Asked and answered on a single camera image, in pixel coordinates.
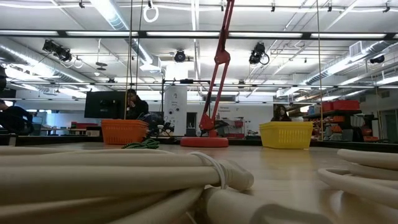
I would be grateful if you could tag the red desk lamp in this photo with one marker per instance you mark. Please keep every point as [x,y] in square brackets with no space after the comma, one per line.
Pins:
[203,142]

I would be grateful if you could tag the black background frame rig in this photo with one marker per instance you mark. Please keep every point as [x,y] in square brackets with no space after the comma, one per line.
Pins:
[186,81]

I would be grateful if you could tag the orange plastic bin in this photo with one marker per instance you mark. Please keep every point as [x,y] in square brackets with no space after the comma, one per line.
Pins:
[124,132]

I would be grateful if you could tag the yellow plastic bin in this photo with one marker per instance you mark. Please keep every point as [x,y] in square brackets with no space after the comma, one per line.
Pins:
[286,135]

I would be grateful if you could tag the black ceiling camera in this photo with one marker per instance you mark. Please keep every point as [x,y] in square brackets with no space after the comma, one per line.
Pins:
[377,59]
[257,53]
[57,49]
[179,56]

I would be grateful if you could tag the black aluminium table frame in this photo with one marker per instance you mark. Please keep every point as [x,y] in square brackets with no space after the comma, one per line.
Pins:
[62,140]

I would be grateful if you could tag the person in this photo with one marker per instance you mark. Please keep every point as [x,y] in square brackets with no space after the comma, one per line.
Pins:
[280,115]
[15,119]
[138,109]

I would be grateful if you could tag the thin vertical pole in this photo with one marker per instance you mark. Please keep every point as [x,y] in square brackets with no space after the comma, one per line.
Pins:
[128,62]
[319,62]

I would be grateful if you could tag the shelf with red bins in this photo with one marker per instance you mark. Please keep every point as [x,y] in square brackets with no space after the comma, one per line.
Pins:
[342,105]

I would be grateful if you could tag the white pillar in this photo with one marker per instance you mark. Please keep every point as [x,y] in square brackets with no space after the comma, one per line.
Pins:
[175,124]

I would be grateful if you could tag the black monitor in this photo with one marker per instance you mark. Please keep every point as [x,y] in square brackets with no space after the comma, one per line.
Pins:
[104,104]

